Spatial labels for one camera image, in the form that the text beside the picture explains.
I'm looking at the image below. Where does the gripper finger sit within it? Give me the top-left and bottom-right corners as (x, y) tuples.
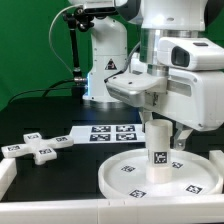
(139, 109), (153, 132)
(173, 122), (193, 150)

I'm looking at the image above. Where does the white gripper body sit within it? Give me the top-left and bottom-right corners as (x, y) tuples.
(106, 68), (224, 131)

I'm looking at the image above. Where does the white round table top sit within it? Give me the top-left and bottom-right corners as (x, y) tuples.
(98, 148), (223, 199)

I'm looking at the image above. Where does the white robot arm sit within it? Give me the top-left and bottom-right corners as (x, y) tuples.
(69, 0), (224, 150)

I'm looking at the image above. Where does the white marker plate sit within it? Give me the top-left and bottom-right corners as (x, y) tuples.
(70, 124), (145, 144)

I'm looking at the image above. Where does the white cross-shaped table base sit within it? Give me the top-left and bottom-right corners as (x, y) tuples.
(1, 132), (74, 165)

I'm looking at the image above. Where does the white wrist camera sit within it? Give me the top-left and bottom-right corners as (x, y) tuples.
(157, 37), (224, 71)

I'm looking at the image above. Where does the white front fence rail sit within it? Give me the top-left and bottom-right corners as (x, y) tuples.
(0, 195), (224, 224)

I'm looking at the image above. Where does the black cable on table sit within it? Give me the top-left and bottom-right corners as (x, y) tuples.
(7, 78), (84, 105)

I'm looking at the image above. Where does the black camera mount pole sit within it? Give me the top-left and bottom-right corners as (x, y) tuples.
(63, 6), (94, 88)

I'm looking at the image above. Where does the grey cable loop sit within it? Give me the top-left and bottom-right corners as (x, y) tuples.
(48, 4), (81, 73)

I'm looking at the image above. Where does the white left fence rail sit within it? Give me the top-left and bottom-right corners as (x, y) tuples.
(0, 158), (17, 200)

